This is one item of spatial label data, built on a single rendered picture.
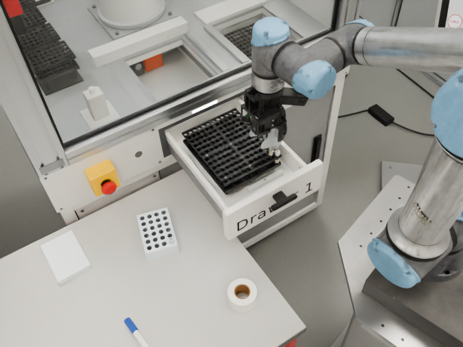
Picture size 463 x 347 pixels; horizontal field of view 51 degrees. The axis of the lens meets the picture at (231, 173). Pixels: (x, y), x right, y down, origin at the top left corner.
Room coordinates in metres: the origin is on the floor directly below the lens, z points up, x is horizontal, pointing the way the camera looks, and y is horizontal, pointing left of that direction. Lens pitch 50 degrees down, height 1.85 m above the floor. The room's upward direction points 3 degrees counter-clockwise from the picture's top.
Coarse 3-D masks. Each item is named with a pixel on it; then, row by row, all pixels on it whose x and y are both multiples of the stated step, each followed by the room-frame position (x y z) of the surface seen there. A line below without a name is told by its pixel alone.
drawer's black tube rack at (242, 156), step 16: (192, 128) 0.97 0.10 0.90; (208, 128) 0.96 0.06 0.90; (224, 128) 0.96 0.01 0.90; (240, 128) 0.96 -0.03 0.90; (192, 144) 0.91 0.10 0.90; (208, 144) 0.90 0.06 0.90; (224, 144) 0.93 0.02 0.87; (240, 144) 0.92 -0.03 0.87; (256, 144) 0.89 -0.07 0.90; (208, 160) 0.84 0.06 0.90; (224, 160) 0.84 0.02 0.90; (240, 160) 0.86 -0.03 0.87; (256, 160) 0.86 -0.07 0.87; (224, 176) 0.79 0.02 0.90; (256, 176) 0.81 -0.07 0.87; (224, 192) 0.76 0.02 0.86
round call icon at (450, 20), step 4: (448, 16) 1.25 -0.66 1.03; (452, 16) 1.25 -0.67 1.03; (456, 16) 1.25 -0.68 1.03; (460, 16) 1.25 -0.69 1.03; (448, 20) 1.24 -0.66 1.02; (452, 20) 1.24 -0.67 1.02; (456, 20) 1.24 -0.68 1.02; (460, 20) 1.24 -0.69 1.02; (448, 24) 1.24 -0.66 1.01; (452, 24) 1.23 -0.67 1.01; (456, 24) 1.23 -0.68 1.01; (460, 24) 1.23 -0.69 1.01
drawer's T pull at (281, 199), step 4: (280, 192) 0.72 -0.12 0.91; (276, 196) 0.71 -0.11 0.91; (280, 196) 0.71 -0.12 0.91; (284, 196) 0.71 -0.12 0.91; (288, 196) 0.71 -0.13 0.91; (292, 196) 0.70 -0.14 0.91; (296, 196) 0.71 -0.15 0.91; (276, 200) 0.70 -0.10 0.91; (280, 200) 0.69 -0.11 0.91; (284, 200) 0.69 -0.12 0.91; (288, 200) 0.69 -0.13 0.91; (292, 200) 0.70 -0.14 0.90; (276, 204) 0.68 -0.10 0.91; (280, 204) 0.68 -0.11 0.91; (284, 204) 0.69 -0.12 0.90; (272, 208) 0.67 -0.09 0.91; (276, 208) 0.68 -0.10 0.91
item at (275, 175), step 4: (276, 172) 0.84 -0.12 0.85; (280, 172) 0.83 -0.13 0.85; (268, 176) 0.82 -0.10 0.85; (272, 176) 0.82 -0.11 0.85; (276, 176) 0.82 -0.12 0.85; (260, 180) 0.81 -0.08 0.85; (264, 180) 0.81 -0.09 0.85; (268, 180) 0.81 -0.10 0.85; (272, 180) 0.82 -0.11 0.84; (256, 184) 0.80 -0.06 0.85; (260, 184) 0.80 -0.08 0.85; (264, 184) 0.80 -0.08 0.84; (248, 188) 0.79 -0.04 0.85; (252, 188) 0.79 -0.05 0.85; (256, 188) 0.79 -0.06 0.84
